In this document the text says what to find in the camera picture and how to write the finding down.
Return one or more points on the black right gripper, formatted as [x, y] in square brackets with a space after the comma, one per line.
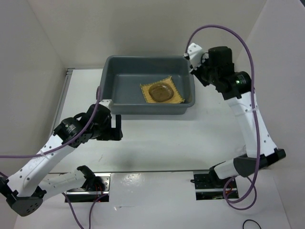
[196, 72]

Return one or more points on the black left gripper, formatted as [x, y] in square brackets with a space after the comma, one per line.
[113, 133]

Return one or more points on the yellow bamboo placemat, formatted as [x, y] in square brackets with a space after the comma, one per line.
[162, 92]

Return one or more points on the clear glass plate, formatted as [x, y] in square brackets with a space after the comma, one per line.
[164, 88]
[160, 93]

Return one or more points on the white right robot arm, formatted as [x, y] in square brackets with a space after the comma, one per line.
[236, 90]

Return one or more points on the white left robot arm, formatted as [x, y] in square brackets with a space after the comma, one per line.
[28, 188]

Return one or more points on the grey plastic bin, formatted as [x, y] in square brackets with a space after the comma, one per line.
[122, 77]

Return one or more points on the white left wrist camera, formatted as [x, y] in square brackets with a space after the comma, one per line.
[108, 103]

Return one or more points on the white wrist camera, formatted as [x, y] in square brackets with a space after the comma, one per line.
[108, 103]
[194, 55]

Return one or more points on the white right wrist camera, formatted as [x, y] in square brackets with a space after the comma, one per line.
[194, 55]

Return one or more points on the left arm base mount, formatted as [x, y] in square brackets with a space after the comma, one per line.
[80, 195]

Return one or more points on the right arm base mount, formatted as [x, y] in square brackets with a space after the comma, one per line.
[206, 188]

